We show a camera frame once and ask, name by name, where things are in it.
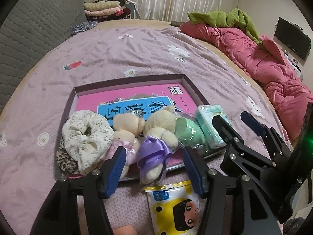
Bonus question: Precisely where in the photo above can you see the teddy bear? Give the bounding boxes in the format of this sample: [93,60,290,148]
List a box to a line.
[136,105,179,185]
[108,113,145,179]

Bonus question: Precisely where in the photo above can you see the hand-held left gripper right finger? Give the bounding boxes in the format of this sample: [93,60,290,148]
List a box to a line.
[182,146,282,235]

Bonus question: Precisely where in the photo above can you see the blue patterned cloth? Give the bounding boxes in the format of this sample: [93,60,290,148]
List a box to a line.
[70,21,98,37]

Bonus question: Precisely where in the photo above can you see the blue grey cabinet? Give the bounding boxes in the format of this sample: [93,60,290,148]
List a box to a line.
[125,2,138,20]

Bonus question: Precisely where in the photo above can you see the shallow grey cardboard box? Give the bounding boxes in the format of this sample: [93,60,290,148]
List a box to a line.
[55,73,227,183]

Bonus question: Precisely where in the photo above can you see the green sponge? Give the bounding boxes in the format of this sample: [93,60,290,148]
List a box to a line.
[175,114,208,150]

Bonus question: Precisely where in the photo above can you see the stack of folded clothes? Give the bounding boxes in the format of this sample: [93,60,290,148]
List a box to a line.
[83,0,131,21]

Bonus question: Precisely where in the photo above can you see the white curtain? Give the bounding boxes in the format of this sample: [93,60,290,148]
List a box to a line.
[122,0,235,26]

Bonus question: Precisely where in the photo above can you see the pink quilt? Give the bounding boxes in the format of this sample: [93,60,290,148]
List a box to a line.
[180,21,313,140]

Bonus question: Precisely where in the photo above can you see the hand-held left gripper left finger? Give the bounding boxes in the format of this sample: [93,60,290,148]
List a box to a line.
[29,146,127,235]

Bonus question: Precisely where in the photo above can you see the green blanket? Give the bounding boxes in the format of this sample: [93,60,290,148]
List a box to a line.
[188,8,263,45]

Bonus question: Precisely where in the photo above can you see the yellow cartoon packet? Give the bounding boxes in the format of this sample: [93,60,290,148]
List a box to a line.
[144,180,208,235]

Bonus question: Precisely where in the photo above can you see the pink and blue book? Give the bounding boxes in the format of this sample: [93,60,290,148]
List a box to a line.
[73,83,203,174]

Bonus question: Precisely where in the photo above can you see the grey quilted cover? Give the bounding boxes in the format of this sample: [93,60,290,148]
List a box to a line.
[0,0,88,113]

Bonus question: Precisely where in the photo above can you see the peach plush toy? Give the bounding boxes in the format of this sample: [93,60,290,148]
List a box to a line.
[114,226,137,235]

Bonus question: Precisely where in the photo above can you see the white floral scrunchie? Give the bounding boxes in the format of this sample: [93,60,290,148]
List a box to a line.
[61,110,114,177]

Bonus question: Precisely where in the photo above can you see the leopard print scrunchie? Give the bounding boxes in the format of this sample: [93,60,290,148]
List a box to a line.
[56,137,81,174]

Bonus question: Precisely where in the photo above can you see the cluttered television shelf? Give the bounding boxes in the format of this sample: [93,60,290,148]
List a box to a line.
[281,49,304,74]

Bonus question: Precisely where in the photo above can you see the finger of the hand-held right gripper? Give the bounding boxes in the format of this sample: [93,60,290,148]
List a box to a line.
[212,115,277,177]
[241,111,294,157]

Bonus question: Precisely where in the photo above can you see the green tissue pack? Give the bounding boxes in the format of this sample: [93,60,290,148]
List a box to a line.
[197,105,228,148]

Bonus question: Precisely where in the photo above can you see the black television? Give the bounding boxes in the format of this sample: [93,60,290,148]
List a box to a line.
[274,17,311,60]

